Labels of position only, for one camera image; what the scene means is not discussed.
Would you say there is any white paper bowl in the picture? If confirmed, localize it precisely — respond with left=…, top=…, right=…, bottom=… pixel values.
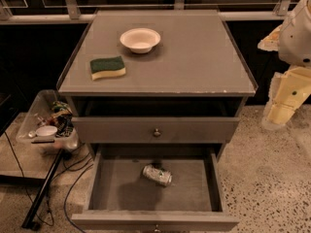
left=120, top=28, right=161, bottom=54

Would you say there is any small white bowl in bin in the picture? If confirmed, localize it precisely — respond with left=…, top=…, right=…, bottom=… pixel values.
left=36, top=125, right=57, bottom=137

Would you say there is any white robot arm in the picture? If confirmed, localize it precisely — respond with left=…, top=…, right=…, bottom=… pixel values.
left=258, top=0, right=311, bottom=130

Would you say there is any open grey middle drawer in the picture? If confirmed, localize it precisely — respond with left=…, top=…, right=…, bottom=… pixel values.
left=72, top=145, right=238, bottom=232

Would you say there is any clutter of items in bin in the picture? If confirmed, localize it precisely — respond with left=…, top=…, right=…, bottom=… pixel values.
left=36, top=101, right=74, bottom=138

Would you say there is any black floor bar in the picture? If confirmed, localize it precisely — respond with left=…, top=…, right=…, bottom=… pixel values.
left=21, top=150, right=64, bottom=229

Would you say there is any black floor cable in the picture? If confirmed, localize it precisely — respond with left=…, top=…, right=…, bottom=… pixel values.
left=3, top=131, right=95, bottom=233

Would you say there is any green yellow sponge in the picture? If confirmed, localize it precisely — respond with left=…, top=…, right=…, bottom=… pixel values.
left=90, top=56, right=126, bottom=81

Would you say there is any round top drawer knob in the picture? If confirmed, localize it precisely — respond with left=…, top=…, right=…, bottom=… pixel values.
left=153, top=128, right=161, bottom=137

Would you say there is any round middle drawer knob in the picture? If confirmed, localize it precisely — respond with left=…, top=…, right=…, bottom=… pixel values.
left=154, top=224, right=161, bottom=233

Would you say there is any round drawer knob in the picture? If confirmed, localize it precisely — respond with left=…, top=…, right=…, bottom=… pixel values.
left=154, top=224, right=161, bottom=233
left=153, top=128, right=161, bottom=137

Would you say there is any clear plastic bin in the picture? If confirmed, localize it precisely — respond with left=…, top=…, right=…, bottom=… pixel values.
left=16, top=89, right=79, bottom=154

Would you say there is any metal window railing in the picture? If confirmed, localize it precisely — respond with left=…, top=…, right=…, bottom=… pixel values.
left=0, top=0, right=299, bottom=24

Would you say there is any grey drawer cabinet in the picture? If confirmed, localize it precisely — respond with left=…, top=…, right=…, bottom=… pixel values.
left=57, top=11, right=257, bottom=154

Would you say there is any grey top drawer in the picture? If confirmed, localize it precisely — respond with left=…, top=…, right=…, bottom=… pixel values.
left=72, top=116, right=239, bottom=144

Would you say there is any crushed silver 7up can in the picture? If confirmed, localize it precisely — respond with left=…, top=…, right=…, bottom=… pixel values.
left=142, top=164, right=172, bottom=186

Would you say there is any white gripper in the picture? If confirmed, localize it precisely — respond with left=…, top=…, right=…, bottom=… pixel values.
left=258, top=26, right=311, bottom=130

